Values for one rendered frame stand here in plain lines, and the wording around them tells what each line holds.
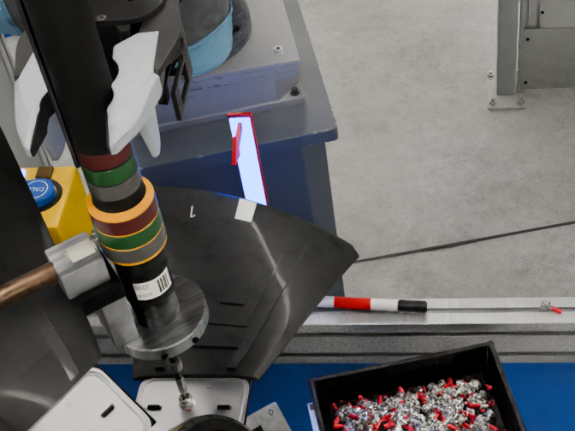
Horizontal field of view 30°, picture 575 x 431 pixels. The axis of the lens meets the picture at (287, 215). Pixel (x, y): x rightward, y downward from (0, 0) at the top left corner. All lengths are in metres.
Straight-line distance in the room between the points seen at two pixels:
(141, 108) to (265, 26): 0.80
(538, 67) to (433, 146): 0.35
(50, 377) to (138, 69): 0.25
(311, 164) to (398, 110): 1.51
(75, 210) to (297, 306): 0.40
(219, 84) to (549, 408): 0.60
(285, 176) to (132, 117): 0.80
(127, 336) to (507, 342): 0.68
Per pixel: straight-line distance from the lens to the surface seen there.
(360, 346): 1.34
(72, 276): 0.69
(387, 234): 2.57
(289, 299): 0.94
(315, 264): 0.98
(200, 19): 0.88
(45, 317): 0.77
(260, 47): 1.37
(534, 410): 1.48
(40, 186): 1.23
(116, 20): 0.67
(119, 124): 0.60
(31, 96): 0.63
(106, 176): 0.65
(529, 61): 2.87
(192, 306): 0.76
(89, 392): 0.78
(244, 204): 1.03
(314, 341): 1.33
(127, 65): 0.63
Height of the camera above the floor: 1.88
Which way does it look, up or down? 45 degrees down
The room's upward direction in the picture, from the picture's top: 10 degrees counter-clockwise
